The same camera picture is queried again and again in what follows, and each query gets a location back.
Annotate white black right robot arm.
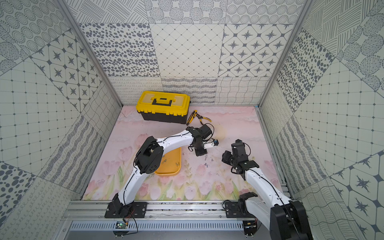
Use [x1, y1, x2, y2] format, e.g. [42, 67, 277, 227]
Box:
[222, 140, 313, 240]

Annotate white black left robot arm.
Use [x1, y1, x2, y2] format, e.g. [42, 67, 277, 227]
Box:
[112, 124, 219, 214]

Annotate yellow plastic storage tray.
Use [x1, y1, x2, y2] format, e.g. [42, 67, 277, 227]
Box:
[155, 148, 182, 177]

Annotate black right controller box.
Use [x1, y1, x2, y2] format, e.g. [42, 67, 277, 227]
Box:
[243, 221, 259, 237]

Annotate black yellow toolbox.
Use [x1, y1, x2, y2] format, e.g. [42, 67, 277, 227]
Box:
[136, 91, 191, 125]

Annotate green circuit board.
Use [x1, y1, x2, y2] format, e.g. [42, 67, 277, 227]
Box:
[115, 221, 128, 231]

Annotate yellow handled pliers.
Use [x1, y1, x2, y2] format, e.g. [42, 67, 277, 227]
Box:
[186, 110, 212, 126]

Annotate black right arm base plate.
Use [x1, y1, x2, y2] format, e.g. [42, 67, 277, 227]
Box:
[222, 192, 258, 219]

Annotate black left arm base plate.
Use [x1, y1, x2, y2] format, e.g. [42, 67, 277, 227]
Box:
[105, 194, 148, 219]

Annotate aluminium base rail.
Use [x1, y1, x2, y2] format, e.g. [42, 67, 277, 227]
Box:
[61, 200, 256, 223]

